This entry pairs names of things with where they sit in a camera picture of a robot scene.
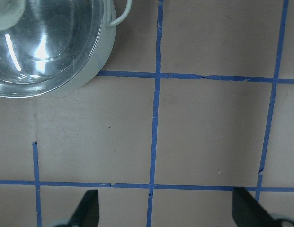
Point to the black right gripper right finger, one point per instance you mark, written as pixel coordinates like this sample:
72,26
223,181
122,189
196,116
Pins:
247,212

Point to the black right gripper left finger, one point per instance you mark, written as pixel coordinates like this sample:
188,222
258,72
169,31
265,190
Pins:
87,212

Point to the glass pot lid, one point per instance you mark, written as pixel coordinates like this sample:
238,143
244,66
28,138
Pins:
42,45

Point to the grey steel cooking pot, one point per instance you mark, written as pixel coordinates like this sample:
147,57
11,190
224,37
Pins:
94,61

